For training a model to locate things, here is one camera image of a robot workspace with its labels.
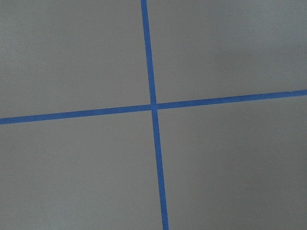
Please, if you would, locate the blue tape strip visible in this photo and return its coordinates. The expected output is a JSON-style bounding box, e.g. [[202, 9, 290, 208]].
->
[[140, 0, 170, 230], [0, 89, 307, 126]]

